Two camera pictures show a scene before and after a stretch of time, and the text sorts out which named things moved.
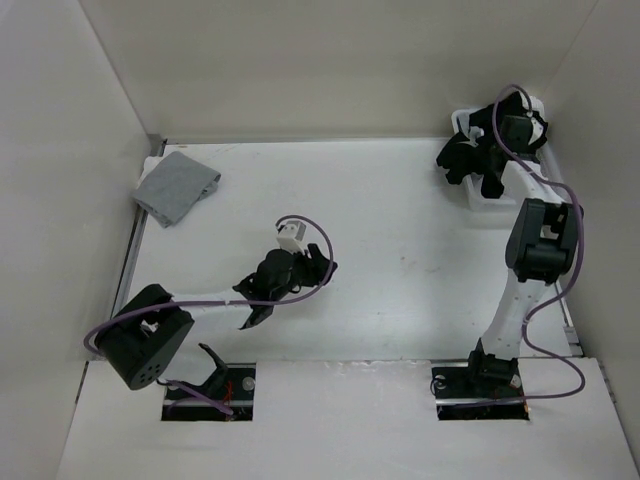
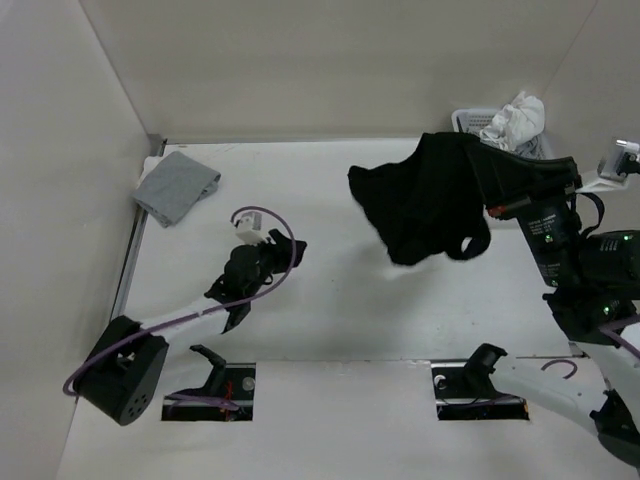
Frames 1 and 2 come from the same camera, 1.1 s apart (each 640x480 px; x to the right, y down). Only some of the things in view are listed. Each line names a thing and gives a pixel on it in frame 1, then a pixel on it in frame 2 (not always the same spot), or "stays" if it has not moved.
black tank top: (504, 130) -> (434, 202)
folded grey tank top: (176, 187) stays
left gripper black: (315, 275) -> (281, 251)
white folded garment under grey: (150, 162) stays
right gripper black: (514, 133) -> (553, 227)
